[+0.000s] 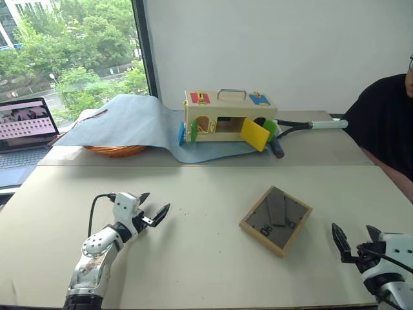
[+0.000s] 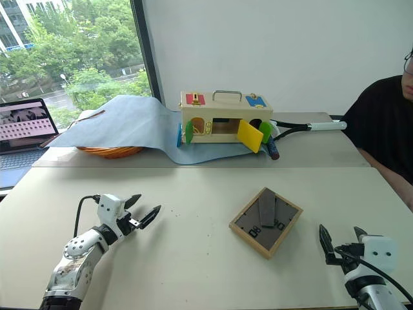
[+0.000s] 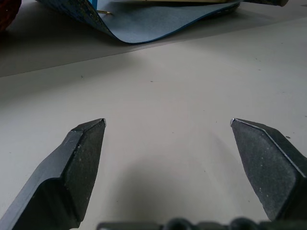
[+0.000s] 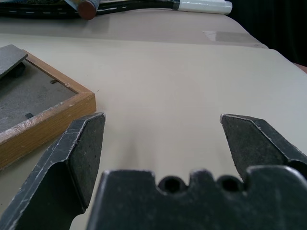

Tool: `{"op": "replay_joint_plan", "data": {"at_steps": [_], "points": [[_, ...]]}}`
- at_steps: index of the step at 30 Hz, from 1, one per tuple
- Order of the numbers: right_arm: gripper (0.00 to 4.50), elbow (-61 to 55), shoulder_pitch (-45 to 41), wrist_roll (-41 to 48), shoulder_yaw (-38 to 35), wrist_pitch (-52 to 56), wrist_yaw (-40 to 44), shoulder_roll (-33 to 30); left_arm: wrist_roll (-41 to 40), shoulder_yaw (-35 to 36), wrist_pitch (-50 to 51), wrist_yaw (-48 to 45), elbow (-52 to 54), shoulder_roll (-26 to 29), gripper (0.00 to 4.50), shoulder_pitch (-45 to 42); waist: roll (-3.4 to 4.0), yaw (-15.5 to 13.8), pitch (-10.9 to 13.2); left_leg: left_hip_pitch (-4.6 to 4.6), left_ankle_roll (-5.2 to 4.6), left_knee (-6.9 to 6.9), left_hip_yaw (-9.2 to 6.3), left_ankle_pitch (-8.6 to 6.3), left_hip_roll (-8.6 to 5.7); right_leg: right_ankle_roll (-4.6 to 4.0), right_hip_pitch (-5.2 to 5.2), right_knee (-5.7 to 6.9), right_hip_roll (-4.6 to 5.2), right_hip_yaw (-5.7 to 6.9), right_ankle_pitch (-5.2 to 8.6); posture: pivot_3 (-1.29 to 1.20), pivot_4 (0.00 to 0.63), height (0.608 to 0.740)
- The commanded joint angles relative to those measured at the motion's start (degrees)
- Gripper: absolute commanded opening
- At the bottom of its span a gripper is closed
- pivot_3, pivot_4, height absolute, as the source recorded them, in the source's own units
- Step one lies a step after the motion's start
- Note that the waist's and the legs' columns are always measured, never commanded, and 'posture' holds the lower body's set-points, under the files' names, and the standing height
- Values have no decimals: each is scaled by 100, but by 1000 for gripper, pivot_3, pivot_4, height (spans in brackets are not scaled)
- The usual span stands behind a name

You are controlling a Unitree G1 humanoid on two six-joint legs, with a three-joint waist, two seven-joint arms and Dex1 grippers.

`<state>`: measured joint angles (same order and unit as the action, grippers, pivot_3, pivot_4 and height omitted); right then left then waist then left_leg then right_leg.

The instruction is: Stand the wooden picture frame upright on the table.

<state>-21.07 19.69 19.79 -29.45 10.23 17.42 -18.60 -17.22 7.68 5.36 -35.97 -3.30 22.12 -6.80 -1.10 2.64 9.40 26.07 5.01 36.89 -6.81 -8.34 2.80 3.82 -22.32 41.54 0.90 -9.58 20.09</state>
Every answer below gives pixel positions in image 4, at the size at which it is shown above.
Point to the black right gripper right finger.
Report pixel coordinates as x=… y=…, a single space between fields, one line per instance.
x=254 y=143

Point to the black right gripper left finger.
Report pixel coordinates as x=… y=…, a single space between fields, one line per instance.
x=60 y=167

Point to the clear tape patch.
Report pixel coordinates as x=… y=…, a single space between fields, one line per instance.
x=226 y=36

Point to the black badminton racket white grip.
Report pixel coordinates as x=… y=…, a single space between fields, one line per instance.
x=168 y=6

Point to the wooden picture frame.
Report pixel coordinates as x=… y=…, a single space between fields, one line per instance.
x=36 y=103

